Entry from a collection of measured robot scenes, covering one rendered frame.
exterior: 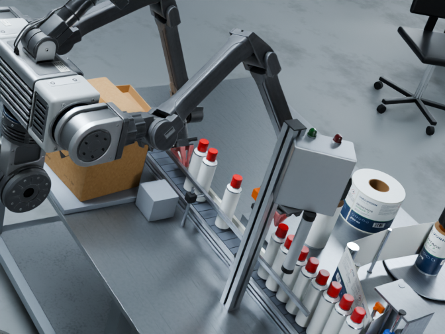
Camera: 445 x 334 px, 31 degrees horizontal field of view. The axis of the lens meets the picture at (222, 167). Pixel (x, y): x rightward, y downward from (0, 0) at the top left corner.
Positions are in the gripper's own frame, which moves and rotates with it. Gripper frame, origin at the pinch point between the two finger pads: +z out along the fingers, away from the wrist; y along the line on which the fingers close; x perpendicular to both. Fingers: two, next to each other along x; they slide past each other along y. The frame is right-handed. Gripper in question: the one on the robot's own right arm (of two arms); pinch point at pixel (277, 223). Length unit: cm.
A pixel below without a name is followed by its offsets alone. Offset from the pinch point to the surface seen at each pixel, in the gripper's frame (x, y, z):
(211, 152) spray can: 6.8, 31.8, -6.4
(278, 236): 7.5, -8.3, -3.9
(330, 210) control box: 12.2, -25.3, -29.2
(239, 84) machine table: -65, 105, 20
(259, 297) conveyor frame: 11.5, -13.8, 15.6
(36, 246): 32, 90, 81
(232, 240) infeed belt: 6.6, 9.5, 13.8
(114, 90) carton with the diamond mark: 25, 68, -9
